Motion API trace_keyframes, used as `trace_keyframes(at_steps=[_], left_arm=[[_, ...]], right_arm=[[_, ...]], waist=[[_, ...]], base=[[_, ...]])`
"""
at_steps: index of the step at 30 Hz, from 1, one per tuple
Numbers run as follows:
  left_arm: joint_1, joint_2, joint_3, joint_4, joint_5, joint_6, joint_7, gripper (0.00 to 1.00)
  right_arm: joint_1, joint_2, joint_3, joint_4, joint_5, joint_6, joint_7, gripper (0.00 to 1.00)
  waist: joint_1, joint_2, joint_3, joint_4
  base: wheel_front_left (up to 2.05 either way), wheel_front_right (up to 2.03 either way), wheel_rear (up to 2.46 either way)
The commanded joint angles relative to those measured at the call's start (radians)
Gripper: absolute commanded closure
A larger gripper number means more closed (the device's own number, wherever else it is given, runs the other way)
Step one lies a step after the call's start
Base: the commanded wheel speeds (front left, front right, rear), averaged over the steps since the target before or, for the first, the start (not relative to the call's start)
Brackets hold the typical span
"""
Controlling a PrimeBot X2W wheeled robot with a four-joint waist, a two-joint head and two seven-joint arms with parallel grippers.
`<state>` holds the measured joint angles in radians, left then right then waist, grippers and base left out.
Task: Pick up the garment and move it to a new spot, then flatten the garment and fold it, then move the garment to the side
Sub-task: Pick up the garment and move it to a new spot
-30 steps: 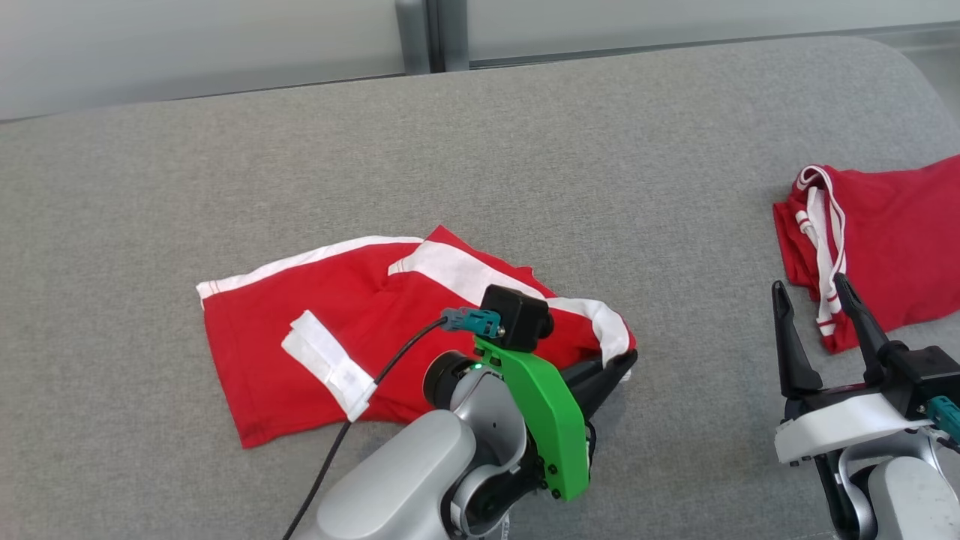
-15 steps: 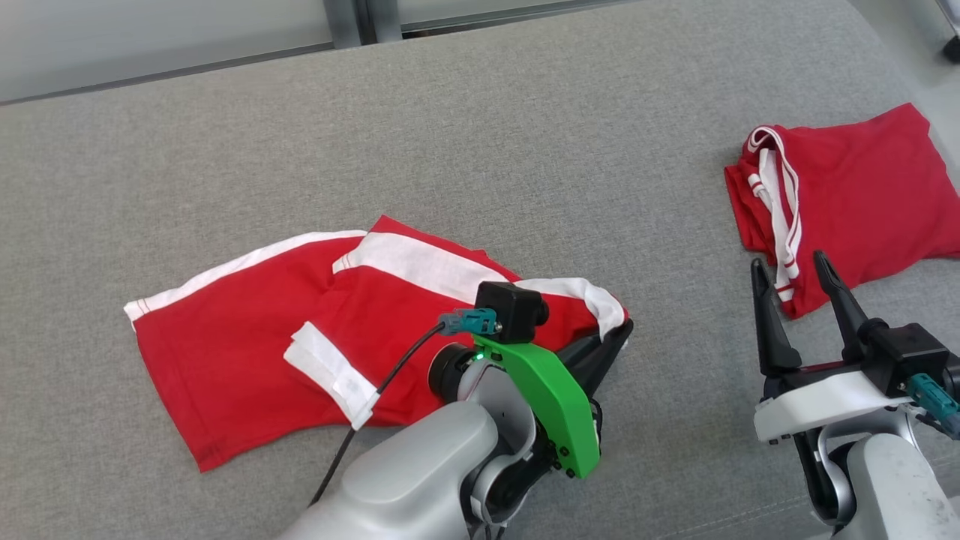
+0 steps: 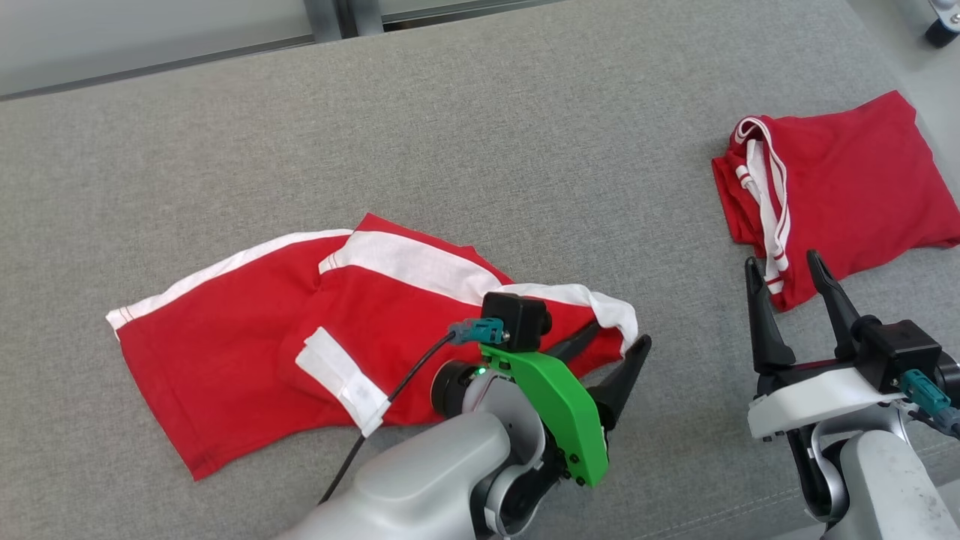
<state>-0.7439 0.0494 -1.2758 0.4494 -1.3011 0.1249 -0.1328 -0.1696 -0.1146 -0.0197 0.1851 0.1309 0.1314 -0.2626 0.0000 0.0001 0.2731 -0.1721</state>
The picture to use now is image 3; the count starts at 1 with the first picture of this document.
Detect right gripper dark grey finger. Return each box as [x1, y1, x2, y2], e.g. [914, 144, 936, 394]
[806, 249, 864, 360]
[744, 256, 797, 374]

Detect red shorts with white stripes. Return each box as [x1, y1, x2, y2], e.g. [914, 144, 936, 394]
[105, 212, 641, 482]

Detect black cable teal plug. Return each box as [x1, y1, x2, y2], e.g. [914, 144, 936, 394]
[898, 368, 960, 441]
[318, 317, 506, 506]

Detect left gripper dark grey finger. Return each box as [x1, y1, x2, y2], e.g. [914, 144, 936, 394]
[543, 320, 602, 369]
[588, 334, 653, 433]

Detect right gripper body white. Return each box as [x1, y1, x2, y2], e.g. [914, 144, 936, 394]
[747, 359, 908, 440]

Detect right black cable teal plug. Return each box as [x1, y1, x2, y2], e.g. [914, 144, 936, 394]
[898, 368, 960, 441]

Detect red number 23 jersey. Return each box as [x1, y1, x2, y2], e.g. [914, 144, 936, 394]
[710, 90, 960, 313]

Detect left gripper body bright green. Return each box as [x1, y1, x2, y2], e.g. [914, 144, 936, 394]
[478, 343, 611, 489]

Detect grey window frame post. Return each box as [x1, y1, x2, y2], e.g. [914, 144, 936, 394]
[303, 0, 344, 44]
[346, 0, 386, 37]

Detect white tape cable label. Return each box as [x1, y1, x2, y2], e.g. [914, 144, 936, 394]
[294, 325, 392, 438]

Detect black caster wheel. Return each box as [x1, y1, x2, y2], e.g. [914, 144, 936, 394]
[922, 0, 960, 49]

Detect left black cable teal plug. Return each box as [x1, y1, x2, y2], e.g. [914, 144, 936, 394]
[318, 317, 506, 506]

